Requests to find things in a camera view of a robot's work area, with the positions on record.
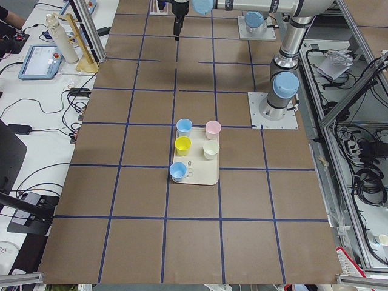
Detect aluminium frame post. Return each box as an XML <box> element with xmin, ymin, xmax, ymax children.
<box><xmin>69</xmin><ymin>0</ymin><xmax>106</xmax><ymax>63</ymax></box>

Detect black power adapter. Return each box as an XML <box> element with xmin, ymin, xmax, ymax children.
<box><xmin>7</xmin><ymin>124</ymin><xmax>33</xmax><ymax>135</ymax></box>

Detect white water bottle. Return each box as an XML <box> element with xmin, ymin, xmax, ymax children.
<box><xmin>46</xmin><ymin>13</ymin><xmax>79</xmax><ymax>64</ymax></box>

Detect wooden mug tree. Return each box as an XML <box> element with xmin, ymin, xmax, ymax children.
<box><xmin>64</xmin><ymin>13</ymin><xmax>98</xmax><ymax>73</ymax></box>

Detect pink plastic cup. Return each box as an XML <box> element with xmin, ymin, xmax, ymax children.
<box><xmin>205</xmin><ymin>120</ymin><xmax>222</xmax><ymax>140</ymax></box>

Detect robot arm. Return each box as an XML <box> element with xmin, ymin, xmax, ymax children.
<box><xmin>263</xmin><ymin>0</ymin><xmax>333</xmax><ymax>117</ymax></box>
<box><xmin>173</xmin><ymin>0</ymin><xmax>305</xmax><ymax>15</ymax></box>

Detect cream plastic tray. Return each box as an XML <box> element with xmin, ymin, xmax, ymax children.
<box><xmin>173</xmin><ymin>127</ymin><xmax>219</xmax><ymax>186</ymax></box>

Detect light blue plastic cup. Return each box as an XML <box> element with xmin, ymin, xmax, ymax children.
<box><xmin>169</xmin><ymin>162</ymin><xmax>187</xmax><ymax>182</ymax></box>

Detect blue teach pendant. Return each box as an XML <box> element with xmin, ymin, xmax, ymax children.
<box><xmin>18</xmin><ymin>44</ymin><xmax>62</xmax><ymax>80</ymax></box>
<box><xmin>59</xmin><ymin>0</ymin><xmax>97</xmax><ymax>17</ymax></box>

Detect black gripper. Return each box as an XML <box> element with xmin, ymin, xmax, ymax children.
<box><xmin>171</xmin><ymin>0</ymin><xmax>189</xmax><ymax>16</ymax></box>

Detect white wire cup rack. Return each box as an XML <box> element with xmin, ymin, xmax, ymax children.
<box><xmin>149</xmin><ymin>0</ymin><xmax>169</xmax><ymax>15</ymax></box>

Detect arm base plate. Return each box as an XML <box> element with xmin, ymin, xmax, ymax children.
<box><xmin>238</xmin><ymin>16</ymin><xmax>276</xmax><ymax>41</ymax></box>
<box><xmin>248</xmin><ymin>92</ymin><xmax>299</xmax><ymax>130</ymax></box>

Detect pale green plastic cup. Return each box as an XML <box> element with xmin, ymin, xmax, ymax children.
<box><xmin>203</xmin><ymin>140</ymin><xmax>220</xmax><ymax>160</ymax></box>

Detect yellow plastic cup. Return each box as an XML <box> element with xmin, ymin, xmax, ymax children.
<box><xmin>175</xmin><ymin>136</ymin><xmax>192</xmax><ymax>156</ymax></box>

